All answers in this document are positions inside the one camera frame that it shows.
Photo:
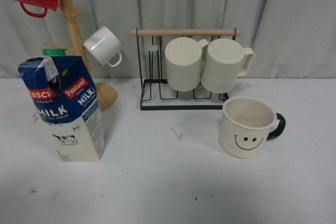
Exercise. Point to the blue white milk carton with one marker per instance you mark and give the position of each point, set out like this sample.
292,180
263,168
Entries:
65,97

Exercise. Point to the black wire cup rack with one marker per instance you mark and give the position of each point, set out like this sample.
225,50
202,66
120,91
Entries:
156,94

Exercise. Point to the cream ribbed cup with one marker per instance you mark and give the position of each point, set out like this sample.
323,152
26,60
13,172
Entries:
225,61
183,60

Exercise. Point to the cream ribbed cup right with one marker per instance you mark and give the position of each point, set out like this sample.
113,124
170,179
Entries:
225,61

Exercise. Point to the cream ribbed cup left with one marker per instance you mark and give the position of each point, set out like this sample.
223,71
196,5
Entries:
183,60

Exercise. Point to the wooden mug tree stand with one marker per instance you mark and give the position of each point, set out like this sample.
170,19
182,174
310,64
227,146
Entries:
106,94

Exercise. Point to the white plastic mug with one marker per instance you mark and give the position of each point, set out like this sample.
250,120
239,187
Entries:
105,47

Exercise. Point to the cream smiley face mug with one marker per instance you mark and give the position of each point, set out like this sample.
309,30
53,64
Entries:
247,125

